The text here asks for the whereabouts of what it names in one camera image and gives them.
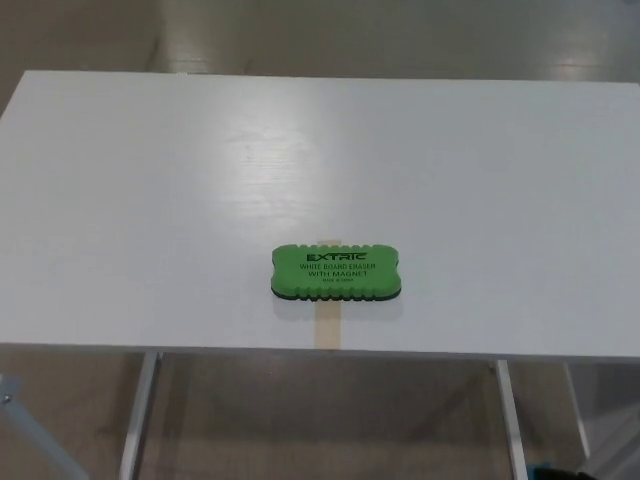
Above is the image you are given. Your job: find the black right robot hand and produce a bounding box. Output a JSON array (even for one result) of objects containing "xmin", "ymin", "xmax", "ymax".
[{"xmin": 529, "ymin": 462, "xmax": 590, "ymax": 480}]

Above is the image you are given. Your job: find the green whiteboard eraser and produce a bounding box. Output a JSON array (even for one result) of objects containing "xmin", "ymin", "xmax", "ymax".
[{"xmin": 269, "ymin": 241, "xmax": 392, "ymax": 305}]

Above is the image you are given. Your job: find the beige masking tape strip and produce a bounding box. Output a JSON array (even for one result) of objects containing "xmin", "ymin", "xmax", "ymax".
[{"xmin": 313, "ymin": 238, "xmax": 343, "ymax": 349}]

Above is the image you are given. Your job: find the grey metal frame bar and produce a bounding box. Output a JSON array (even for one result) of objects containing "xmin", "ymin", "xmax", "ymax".
[{"xmin": 0, "ymin": 372, "xmax": 84, "ymax": 480}]

